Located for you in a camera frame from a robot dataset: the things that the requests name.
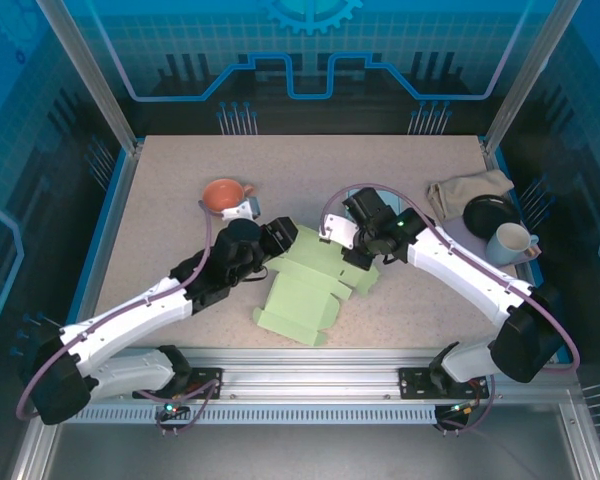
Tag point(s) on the light blue mug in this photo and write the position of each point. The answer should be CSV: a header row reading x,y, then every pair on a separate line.
x,y
505,250

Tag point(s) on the light green paper box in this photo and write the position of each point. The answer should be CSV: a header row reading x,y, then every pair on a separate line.
x,y
300,300

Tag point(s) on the black plate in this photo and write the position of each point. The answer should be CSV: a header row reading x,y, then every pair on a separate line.
x,y
490,212

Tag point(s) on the power connector with LED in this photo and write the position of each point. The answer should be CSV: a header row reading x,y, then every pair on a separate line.
x,y
172,406
462,410

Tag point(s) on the orange ceramic cup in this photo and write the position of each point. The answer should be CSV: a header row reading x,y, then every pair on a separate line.
x,y
220,195

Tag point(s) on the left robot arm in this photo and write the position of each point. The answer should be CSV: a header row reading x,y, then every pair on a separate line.
x,y
130,320

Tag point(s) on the aluminium mounting rail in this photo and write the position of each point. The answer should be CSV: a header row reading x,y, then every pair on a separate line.
x,y
310,375

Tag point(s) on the grey metal panel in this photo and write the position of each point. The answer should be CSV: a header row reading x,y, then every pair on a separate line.
x,y
305,450

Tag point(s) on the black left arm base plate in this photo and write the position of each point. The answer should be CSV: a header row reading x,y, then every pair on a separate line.
x,y
205,382

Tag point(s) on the aluminium frame post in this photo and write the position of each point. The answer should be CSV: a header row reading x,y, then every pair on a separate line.
x,y
92,75
530,75

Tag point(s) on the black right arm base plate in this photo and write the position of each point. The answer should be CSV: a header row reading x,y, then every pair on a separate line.
x,y
415,382

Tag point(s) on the beige cloth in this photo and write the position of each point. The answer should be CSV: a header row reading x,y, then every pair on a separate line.
x,y
460,192

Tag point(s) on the lavender mat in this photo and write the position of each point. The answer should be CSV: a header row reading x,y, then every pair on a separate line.
x,y
467,240

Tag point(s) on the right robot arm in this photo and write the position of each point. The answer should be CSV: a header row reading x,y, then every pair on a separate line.
x,y
460,265

